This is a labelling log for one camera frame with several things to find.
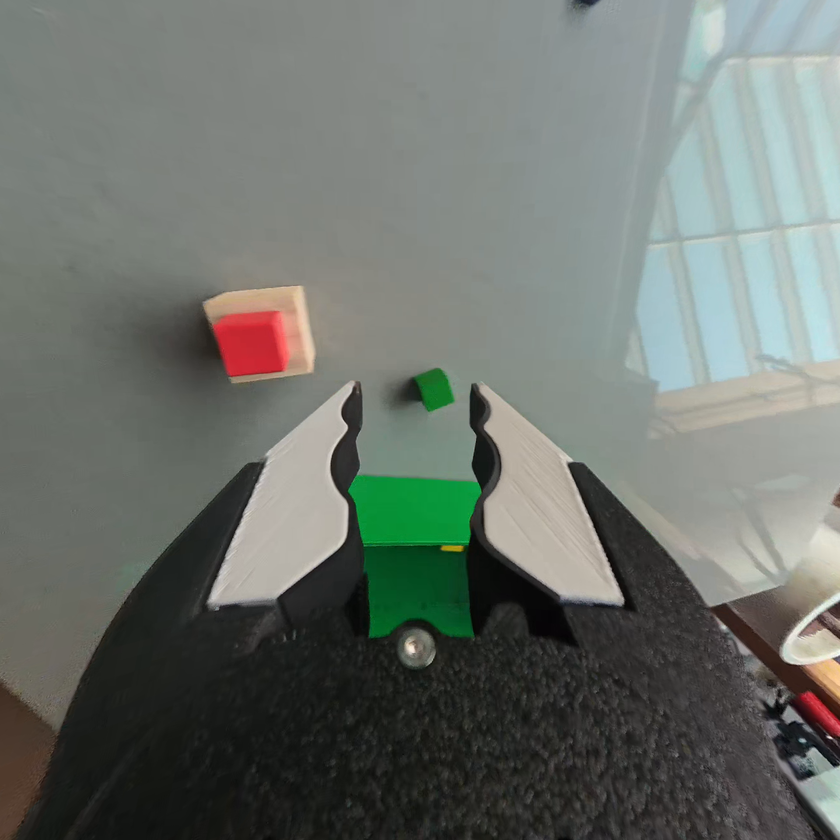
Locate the large plain wooden cube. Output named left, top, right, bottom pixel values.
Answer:
left=202, top=285, right=316, bottom=385

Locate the red wooden cube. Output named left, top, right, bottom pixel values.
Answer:
left=213, top=310, right=291, bottom=378

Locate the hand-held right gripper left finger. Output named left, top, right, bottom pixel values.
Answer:
left=206, top=381, right=366, bottom=637

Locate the green plastic bin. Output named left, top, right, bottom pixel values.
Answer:
left=348, top=474, right=483, bottom=639

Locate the red handled tool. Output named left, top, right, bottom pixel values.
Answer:
left=793, top=691, right=840, bottom=744

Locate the white round bucket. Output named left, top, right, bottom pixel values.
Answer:
left=780, top=558, right=840, bottom=667

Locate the small dark green wooden cube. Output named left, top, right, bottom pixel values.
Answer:
left=411, top=367, right=455, bottom=413

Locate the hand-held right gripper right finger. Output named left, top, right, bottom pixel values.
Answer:
left=467, top=382, right=626, bottom=647

